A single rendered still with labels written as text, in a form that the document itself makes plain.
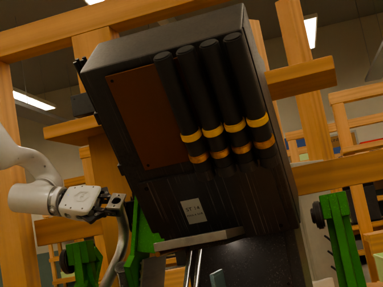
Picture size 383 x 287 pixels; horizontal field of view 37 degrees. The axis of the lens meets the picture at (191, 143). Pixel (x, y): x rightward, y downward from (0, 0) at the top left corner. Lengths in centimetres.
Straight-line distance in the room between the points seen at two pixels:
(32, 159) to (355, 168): 95
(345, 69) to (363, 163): 1001
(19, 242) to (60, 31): 72
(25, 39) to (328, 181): 112
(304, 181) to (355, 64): 1006
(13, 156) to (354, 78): 1043
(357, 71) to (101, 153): 1013
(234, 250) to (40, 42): 100
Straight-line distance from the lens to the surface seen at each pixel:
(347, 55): 1187
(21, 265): 204
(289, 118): 1159
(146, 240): 145
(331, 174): 182
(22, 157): 168
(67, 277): 1174
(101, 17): 199
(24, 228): 206
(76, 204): 162
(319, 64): 165
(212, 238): 121
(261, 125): 118
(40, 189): 168
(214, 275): 131
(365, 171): 181
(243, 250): 155
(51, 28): 206
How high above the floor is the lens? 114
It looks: 8 degrees up
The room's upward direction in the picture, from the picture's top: 11 degrees counter-clockwise
